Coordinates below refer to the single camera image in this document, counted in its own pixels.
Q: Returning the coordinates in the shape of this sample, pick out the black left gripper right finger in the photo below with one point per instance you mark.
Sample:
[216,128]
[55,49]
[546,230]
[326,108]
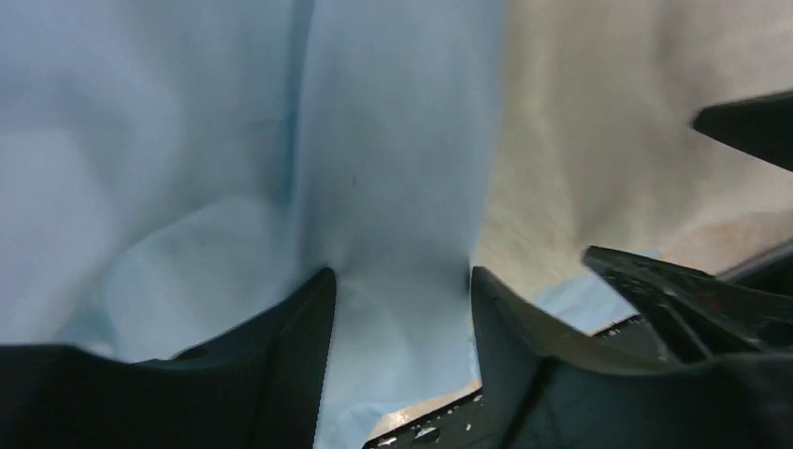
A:
[546,385]

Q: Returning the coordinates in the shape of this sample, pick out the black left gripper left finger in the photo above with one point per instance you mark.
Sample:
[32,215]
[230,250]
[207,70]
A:
[258,385]

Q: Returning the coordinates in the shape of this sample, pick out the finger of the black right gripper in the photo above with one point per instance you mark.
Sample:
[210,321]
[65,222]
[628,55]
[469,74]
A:
[759,126]
[696,316]

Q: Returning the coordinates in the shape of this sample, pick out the green and blue pillowcase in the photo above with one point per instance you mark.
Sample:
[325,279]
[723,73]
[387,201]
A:
[171,168]

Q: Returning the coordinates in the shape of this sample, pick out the cream yellow pillow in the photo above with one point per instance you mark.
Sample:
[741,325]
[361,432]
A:
[597,149]

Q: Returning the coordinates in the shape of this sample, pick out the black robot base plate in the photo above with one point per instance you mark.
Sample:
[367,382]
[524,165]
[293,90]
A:
[463,424]

